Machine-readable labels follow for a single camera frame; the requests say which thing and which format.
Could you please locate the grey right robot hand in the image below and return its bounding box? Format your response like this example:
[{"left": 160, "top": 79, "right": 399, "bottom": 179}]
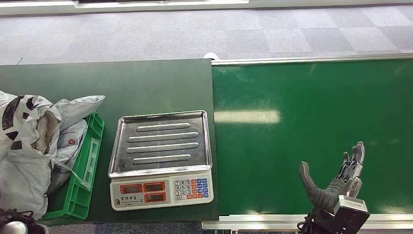
[{"left": 298, "top": 141, "right": 366, "bottom": 215}]

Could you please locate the green conveyor belt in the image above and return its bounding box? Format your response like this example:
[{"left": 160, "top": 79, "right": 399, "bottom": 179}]
[{"left": 211, "top": 58, "right": 413, "bottom": 216}]

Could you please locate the grey package with red logo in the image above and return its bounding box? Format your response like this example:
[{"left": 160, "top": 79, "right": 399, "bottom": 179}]
[{"left": 47, "top": 118, "right": 89, "bottom": 195}]

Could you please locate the plain grey poly package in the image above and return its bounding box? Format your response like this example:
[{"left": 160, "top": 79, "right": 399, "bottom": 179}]
[{"left": 53, "top": 95, "right": 106, "bottom": 133}]

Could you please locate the grey package with black print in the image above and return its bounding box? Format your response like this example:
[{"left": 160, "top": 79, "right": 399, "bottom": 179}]
[{"left": 0, "top": 91, "right": 62, "bottom": 221}]

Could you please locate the electronic scale with steel tray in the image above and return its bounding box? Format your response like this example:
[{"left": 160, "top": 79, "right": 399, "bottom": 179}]
[{"left": 107, "top": 110, "right": 215, "bottom": 212}]

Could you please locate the green plastic crate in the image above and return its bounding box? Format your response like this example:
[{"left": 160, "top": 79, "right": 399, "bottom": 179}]
[{"left": 38, "top": 111, "right": 106, "bottom": 223}]

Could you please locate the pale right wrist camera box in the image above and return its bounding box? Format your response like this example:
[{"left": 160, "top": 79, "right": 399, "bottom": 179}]
[{"left": 332, "top": 195, "right": 371, "bottom": 234}]

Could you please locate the aluminium conveyor frame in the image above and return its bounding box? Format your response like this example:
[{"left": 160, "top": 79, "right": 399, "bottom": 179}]
[{"left": 202, "top": 53, "right": 413, "bottom": 232}]

